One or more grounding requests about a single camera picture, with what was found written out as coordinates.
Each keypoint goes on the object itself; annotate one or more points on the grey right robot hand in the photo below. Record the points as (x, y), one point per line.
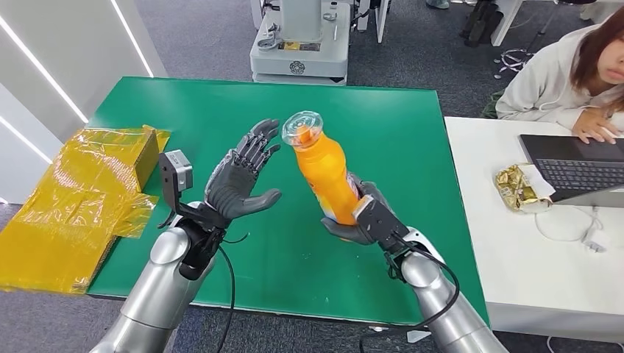
(341, 233)

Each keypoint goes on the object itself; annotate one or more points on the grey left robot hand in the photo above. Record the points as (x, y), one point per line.
(234, 185)

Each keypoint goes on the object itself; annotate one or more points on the person's hand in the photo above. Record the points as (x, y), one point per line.
(592, 127)

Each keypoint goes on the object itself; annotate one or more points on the orange drink bottle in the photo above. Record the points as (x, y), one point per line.
(324, 170)

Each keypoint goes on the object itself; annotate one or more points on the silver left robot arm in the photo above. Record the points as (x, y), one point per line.
(156, 292)

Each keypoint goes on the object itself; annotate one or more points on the black laptop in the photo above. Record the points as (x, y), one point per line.
(575, 170)

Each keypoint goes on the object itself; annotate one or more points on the person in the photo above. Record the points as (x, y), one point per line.
(551, 83)

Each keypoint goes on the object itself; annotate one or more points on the box wrapped in yellow film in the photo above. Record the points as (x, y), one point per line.
(146, 161)

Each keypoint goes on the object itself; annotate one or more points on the gold snack wrapper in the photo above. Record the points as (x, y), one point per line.
(512, 187)

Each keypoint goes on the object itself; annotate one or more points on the white charger plug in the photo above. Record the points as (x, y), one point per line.
(595, 242)

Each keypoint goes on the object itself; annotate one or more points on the white robot column machine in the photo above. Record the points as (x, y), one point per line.
(302, 53)

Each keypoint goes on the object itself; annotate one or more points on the white desk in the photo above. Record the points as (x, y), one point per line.
(526, 273)

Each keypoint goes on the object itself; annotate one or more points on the yellow plastic film sheet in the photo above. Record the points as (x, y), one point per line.
(58, 234)

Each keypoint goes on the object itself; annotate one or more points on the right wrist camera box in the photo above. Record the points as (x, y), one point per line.
(382, 224)

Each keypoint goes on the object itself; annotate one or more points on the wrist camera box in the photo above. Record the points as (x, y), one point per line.
(382, 224)
(178, 170)

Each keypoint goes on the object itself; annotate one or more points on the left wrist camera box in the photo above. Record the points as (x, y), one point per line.
(178, 170)

